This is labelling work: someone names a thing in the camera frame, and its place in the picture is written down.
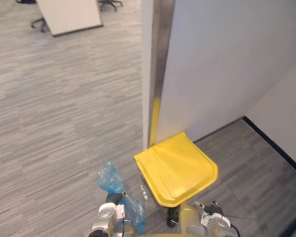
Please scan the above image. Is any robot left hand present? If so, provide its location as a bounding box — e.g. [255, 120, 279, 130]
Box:
[105, 193, 126, 205]

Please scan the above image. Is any blue plastic rubbish bag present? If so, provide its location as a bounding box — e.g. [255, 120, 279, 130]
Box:
[96, 161, 148, 236]

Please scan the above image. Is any yellow trash can lid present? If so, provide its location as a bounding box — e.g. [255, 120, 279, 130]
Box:
[133, 131, 219, 208]

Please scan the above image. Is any clear plastic bin liner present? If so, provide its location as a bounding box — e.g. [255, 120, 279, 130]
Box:
[138, 171, 149, 206]

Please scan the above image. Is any black trash can wheel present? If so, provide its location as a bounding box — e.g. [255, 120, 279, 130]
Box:
[167, 208, 179, 227]

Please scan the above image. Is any black baseboard strip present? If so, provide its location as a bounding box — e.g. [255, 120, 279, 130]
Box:
[241, 116, 296, 173]

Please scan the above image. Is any white rolling whiteboard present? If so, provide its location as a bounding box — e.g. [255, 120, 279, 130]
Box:
[30, 0, 104, 38]

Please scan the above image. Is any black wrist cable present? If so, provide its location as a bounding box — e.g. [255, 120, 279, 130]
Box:
[204, 200, 253, 237]

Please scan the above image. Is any metal wall corner trim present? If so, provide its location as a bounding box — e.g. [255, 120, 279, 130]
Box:
[148, 0, 176, 149]

